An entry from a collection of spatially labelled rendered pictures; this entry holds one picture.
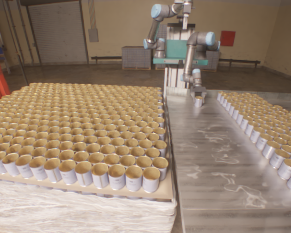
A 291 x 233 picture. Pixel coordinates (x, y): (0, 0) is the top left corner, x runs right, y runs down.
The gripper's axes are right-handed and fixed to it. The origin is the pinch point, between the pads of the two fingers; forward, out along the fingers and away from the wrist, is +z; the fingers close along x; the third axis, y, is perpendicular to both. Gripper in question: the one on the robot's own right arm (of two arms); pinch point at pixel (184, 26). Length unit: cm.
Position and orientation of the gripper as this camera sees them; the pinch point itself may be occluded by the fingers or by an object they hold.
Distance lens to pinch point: 127.3
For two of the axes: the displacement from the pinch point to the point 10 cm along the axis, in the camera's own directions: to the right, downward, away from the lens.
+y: 9.9, 1.1, -1.3
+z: -0.3, 8.7, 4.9
